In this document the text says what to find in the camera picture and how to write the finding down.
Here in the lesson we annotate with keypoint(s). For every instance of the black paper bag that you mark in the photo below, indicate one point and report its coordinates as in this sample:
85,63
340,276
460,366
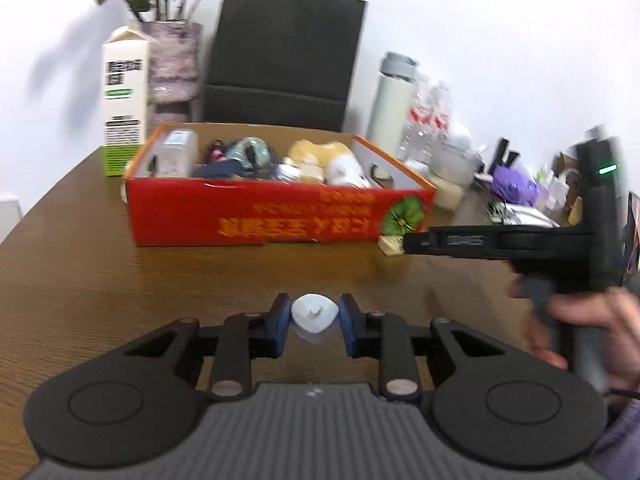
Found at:
280,45

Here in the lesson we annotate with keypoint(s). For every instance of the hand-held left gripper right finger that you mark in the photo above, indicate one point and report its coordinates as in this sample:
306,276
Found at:
349,325

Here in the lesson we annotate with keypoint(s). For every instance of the white board with sticker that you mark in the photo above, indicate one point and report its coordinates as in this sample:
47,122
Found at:
10,207

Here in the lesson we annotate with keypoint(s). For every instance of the white green milk carton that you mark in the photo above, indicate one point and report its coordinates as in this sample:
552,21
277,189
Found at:
125,110

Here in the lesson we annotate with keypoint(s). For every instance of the wooden desk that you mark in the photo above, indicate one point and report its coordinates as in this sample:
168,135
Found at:
150,290

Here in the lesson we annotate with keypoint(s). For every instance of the purple patterned vase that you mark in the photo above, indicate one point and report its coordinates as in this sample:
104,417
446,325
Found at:
172,60

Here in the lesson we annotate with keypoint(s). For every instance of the clear plastic box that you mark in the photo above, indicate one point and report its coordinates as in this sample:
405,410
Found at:
172,155

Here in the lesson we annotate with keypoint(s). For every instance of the clear water bottle red label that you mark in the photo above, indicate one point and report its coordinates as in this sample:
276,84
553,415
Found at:
417,120
442,110

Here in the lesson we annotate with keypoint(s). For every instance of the small white round object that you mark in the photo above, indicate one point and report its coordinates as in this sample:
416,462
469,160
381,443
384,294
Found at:
312,315

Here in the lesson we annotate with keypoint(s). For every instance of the small cream block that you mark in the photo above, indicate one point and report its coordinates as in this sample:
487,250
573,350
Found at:
390,245

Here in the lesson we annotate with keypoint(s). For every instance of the white plush toy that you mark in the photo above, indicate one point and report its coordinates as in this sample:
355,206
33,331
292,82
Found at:
345,170

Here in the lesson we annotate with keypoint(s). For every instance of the person's right hand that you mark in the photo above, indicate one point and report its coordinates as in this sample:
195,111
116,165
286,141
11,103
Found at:
622,340

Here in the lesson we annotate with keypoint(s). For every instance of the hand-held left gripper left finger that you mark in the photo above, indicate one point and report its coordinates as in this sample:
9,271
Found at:
282,325

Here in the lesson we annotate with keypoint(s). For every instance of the white thermos grey lid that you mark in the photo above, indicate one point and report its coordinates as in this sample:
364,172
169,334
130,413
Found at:
390,110

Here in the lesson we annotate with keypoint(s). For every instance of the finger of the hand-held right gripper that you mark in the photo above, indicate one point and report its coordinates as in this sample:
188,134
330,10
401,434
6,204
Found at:
422,244

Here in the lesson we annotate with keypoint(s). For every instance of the purple soft object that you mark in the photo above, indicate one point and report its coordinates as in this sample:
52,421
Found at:
512,185

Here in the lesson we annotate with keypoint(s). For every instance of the red cardboard box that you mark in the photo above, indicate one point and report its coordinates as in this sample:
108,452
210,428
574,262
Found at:
250,215

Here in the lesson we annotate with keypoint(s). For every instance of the black slim bottle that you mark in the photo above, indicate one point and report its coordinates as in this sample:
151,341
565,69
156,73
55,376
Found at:
500,152

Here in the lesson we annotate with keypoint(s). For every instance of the yellow plush toy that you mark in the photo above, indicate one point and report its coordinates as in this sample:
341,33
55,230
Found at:
320,152

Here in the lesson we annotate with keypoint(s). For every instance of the navy pouch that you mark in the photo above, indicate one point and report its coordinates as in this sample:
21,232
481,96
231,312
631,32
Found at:
220,169

